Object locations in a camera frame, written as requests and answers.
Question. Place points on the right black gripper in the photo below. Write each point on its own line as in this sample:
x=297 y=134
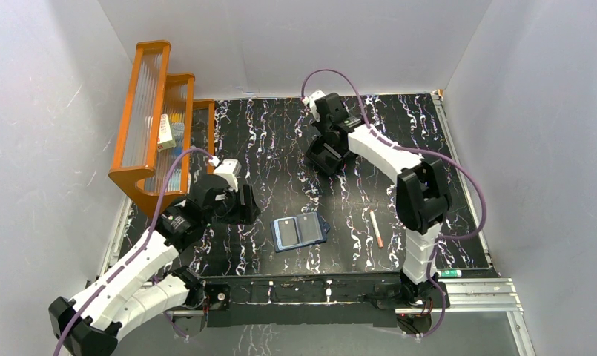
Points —
x=328 y=140

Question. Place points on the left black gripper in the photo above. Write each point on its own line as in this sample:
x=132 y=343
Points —
x=242 y=205

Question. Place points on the blue leather card holder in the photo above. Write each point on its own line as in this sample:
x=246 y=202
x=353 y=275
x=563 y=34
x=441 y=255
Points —
x=274 y=230

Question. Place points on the black VIP credit card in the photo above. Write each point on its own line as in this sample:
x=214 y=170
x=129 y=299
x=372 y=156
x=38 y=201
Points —
x=310 y=227

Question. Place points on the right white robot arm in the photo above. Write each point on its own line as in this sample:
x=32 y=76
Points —
x=422 y=196

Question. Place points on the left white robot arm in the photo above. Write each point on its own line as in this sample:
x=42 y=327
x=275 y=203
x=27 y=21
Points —
x=95 y=320

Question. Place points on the black card box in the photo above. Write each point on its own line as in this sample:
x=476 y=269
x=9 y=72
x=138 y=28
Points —
x=326 y=159

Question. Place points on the white red small box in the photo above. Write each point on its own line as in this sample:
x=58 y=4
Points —
x=165 y=139

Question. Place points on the orange wooden rack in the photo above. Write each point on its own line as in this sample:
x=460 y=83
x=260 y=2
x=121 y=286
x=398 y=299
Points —
x=138 y=169

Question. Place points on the white orange pen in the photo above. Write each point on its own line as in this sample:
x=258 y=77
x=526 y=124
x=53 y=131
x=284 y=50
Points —
x=376 y=229

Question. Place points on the green white marker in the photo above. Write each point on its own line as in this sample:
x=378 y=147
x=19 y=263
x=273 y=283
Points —
x=450 y=273

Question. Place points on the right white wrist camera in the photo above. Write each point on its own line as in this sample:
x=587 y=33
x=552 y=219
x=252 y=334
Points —
x=310 y=103

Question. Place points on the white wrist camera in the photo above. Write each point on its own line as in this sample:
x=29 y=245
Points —
x=310 y=103
x=228 y=169

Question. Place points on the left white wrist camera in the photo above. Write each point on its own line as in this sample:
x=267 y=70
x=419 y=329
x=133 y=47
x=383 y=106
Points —
x=228 y=169

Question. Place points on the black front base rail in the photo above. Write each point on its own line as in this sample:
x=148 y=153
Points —
x=383 y=298

